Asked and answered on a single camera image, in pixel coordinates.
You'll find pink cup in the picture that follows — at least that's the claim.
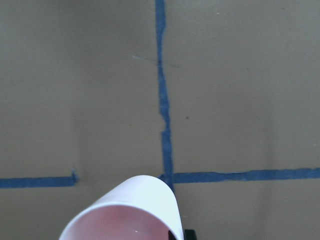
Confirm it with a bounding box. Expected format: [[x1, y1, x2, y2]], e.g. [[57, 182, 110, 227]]
[[59, 175, 184, 240]]

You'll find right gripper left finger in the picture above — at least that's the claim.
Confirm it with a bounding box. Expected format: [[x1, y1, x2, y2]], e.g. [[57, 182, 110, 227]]
[[168, 230, 176, 240]]

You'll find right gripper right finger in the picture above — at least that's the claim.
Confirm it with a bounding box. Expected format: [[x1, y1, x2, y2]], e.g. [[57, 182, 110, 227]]
[[184, 229, 198, 240]]

